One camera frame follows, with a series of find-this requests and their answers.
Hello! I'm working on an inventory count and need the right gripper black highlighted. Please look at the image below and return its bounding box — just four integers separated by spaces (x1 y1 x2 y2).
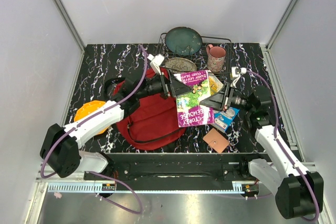
199 82 255 112

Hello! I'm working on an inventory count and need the patterned beige plate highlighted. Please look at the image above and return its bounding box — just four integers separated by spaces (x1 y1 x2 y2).
164 57 197 73

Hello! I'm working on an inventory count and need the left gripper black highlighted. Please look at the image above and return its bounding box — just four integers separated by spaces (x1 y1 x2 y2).
136 69 192 100

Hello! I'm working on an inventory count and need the black wire dish rack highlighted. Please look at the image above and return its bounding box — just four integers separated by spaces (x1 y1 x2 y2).
157 33 233 76

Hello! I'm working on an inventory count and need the red backpack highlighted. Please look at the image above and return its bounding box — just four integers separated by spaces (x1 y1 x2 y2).
104 69 185 151

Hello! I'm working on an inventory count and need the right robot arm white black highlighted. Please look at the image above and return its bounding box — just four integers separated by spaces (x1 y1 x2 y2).
200 84 324 219

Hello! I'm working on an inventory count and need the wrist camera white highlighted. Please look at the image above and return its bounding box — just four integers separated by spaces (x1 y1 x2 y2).
230 67 247 88
147 54 165 75

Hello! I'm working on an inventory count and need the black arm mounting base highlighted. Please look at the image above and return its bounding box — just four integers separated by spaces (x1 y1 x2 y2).
99 153 270 182

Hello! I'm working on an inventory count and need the pink patterned mug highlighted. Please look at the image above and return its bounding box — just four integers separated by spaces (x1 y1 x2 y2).
206 44 226 72

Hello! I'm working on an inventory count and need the orange perforated plate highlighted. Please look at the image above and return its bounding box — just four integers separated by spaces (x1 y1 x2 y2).
74 100 106 122

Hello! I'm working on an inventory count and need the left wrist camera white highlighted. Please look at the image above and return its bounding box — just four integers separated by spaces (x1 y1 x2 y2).
147 54 165 75

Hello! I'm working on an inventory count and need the yellow paperback book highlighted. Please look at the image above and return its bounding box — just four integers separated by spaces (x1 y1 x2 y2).
208 74 224 95

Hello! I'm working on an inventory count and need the aluminium frame rail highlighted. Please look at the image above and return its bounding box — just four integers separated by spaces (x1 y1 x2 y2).
37 173 262 194

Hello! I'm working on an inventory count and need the teal ceramic plate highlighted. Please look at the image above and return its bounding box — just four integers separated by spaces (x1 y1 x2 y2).
164 27 203 56

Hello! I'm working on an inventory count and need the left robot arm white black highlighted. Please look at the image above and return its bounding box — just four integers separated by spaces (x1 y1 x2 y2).
40 70 191 180

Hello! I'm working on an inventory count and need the blue paperback book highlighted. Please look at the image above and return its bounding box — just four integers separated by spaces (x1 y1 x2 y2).
212 108 239 132

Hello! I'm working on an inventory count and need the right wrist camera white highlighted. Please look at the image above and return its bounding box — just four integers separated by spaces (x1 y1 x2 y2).
230 67 247 88

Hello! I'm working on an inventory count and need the purple treehouse book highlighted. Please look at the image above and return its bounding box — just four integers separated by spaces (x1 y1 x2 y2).
174 70 214 127

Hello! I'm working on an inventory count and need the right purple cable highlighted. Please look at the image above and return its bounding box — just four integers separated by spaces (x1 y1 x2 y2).
244 69 320 221

